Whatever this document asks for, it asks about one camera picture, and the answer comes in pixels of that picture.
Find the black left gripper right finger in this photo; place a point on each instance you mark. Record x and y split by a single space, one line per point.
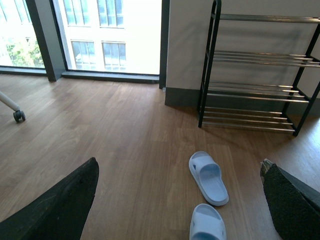
294 206

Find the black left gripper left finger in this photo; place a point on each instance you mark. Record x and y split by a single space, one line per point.
60 213

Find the light blue slipper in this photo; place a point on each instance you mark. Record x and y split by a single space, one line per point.
208 177
206 224

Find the black metal shoe rack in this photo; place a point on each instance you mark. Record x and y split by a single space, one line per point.
253 69

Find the white chair leg with caster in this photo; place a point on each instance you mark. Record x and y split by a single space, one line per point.
18 114

